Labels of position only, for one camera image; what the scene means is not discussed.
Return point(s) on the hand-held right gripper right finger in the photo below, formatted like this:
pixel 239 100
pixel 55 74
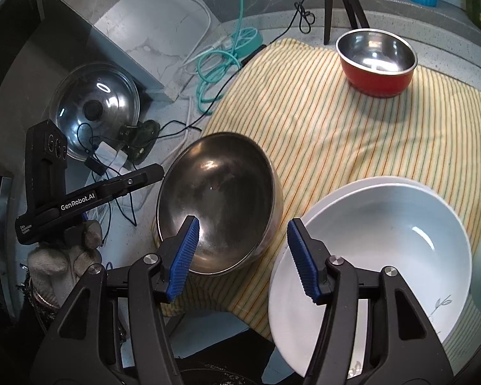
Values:
pixel 302 266

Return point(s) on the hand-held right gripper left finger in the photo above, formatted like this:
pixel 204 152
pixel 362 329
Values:
pixel 184 264

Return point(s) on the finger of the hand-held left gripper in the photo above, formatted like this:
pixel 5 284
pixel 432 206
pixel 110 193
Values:
pixel 140 178

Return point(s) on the white plate small pink flowers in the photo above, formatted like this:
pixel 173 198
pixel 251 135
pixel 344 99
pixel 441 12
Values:
pixel 282 313

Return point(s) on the large stainless steel bowl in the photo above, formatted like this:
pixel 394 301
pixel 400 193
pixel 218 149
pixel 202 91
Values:
pixel 224 176

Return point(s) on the white bowl with branch print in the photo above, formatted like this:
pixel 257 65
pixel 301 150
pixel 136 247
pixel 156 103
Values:
pixel 384 240

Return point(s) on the person's left forearm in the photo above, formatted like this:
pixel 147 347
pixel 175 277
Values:
pixel 40 308

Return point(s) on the person's left hand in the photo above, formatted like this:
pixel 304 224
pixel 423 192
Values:
pixel 56 264

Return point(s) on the white power adapter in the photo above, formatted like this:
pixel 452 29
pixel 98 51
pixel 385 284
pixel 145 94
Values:
pixel 110 156

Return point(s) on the small black box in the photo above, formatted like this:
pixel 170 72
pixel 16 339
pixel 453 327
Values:
pixel 94 165

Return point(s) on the steel pot lid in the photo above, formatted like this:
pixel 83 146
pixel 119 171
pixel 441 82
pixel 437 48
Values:
pixel 104 96

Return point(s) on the yellow striped cloth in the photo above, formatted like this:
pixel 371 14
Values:
pixel 324 128

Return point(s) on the pale green striped cloth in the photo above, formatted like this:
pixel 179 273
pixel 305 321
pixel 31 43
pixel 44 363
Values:
pixel 469 329

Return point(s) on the red stainless steel bowl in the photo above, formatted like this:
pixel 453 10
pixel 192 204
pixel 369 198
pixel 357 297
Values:
pixel 378 76

